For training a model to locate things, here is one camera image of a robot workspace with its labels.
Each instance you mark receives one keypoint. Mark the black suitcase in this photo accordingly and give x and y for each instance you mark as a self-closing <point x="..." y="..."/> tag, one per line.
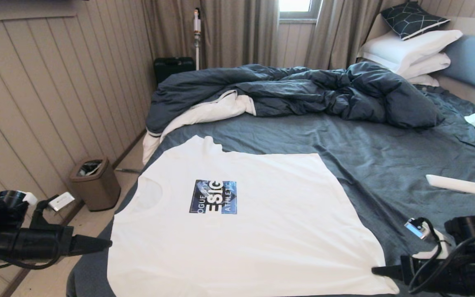
<point x="173" y="68"/>

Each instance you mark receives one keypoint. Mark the dark blue crumpled duvet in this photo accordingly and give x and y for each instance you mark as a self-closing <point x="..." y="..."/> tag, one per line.
<point x="303" y="90"/>

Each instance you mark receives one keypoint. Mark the white t-shirt blue print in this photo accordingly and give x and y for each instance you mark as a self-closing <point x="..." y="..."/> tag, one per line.
<point x="262" y="247"/>

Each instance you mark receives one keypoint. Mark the blue bed with headboard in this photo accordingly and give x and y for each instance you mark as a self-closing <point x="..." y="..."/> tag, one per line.
<point x="365" y="156"/>

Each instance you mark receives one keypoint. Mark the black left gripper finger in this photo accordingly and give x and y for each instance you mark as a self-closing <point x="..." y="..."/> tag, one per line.
<point x="85" y="249"/>
<point x="85" y="241"/>

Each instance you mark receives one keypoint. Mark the white stick vacuum cleaner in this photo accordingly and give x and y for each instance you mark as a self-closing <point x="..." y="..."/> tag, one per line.
<point x="197" y="41"/>

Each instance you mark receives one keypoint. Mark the window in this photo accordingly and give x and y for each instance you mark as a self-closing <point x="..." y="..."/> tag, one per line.
<point x="297" y="6"/>

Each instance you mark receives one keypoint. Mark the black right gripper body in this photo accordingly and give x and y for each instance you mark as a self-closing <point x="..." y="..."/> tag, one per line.
<point x="468" y="278"/>

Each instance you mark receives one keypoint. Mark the dark patterned pillow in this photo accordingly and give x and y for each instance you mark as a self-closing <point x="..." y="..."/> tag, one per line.
<point x="412" y="20"/>

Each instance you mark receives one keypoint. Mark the brown trash bin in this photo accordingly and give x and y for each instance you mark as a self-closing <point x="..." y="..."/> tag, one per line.
<point x="95" y="187"/>

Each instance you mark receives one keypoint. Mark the beige bed headboard frame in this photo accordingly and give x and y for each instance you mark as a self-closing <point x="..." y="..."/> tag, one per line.
<point x="468" y="93"/>

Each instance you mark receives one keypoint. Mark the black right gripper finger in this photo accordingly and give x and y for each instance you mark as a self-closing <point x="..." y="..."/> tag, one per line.
<point x="394" y="278"/>
<point x="394" y="270"/>

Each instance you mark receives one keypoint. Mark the beige curtain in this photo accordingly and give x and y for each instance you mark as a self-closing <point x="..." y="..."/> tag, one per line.
<point x="340" y="37"/>
<point x="229" y="33"/>

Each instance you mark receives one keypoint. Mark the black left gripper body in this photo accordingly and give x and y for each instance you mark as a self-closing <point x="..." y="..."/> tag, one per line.
<point x="43" y="243"/>

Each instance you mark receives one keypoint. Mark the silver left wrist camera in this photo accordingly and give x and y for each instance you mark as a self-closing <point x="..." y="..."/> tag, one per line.
<point x="62" y="201"/>

